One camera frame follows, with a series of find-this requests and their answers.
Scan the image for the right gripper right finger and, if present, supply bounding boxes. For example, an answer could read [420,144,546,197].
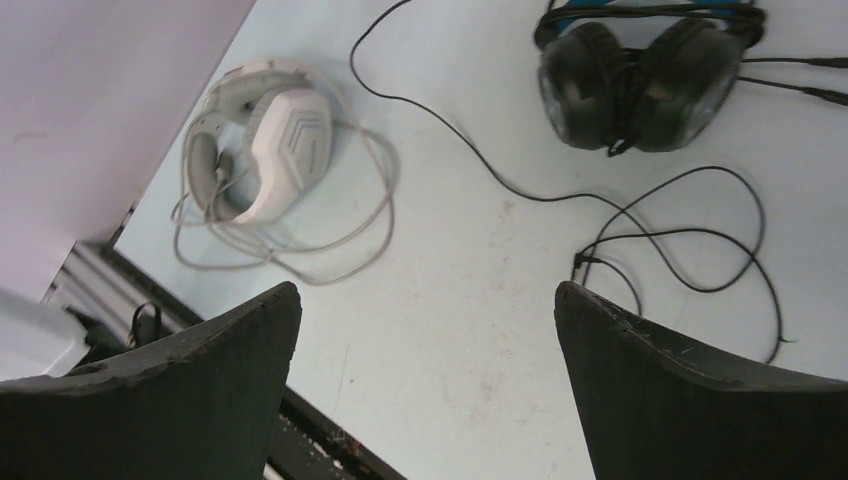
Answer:
[554,281,847,479]

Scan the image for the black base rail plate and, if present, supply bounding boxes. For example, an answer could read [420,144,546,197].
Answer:
[42,205,405,480]

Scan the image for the small black headphones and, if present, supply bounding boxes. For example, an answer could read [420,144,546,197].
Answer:
[348,1,785,363]

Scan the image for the large black blue headphones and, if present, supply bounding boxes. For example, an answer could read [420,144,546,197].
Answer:
[533,1,767,157]

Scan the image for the white gaming headphones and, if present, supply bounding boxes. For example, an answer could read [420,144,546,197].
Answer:
[170,56,399,287]

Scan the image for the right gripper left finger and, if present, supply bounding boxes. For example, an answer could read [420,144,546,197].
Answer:
[0,281,304,480]

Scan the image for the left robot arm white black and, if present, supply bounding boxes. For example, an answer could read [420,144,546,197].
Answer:
[1,289,90,381]

